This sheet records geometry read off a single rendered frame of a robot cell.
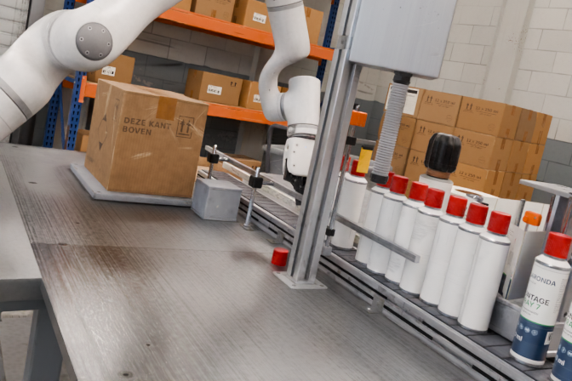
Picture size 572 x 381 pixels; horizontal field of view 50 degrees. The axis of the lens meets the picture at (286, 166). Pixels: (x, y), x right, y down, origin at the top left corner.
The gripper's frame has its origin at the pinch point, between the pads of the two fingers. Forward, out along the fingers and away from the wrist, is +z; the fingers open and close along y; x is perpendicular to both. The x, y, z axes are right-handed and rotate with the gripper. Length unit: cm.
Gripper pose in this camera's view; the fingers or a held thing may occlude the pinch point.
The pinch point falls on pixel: (301, 197)
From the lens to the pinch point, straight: 156.2
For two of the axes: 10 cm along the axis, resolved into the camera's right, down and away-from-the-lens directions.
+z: -0.3, 9.9, -1.6
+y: 8.6, 1.1, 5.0
